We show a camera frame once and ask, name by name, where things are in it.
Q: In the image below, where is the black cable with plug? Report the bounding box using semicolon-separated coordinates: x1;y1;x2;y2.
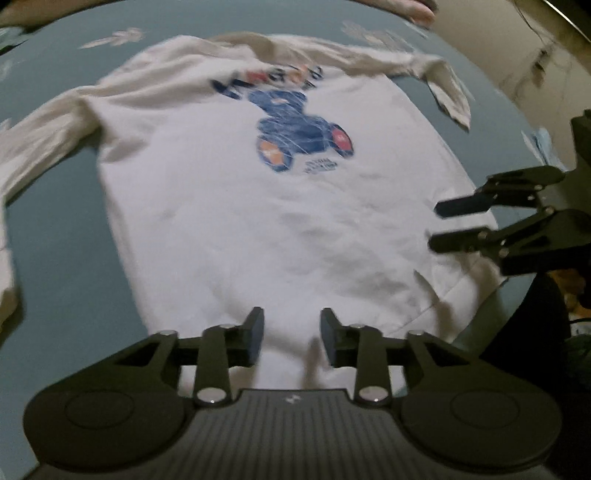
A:
505;0;591;100

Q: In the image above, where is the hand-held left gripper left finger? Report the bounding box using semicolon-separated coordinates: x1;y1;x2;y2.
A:
106;307;266;407

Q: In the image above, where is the white printed sweatshirt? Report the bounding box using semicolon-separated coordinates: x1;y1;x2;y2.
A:
0;32;504;398

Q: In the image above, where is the person's dark clothing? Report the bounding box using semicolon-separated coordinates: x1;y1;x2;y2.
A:
480;272;591;480

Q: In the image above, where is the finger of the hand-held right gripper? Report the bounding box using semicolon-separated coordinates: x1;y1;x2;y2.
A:
428;208;568;276
435;166;566;220

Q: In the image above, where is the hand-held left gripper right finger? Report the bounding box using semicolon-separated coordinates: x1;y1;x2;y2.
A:
320;308;481;407

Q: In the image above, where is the light blue cloth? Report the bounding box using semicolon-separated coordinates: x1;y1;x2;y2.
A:
524;129;564;171

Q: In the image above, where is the pink floral quilt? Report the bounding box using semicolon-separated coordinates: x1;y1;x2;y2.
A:
0;0;437;35

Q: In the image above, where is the teal floral bed sheet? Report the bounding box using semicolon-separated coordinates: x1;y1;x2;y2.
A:
0;9;571;480

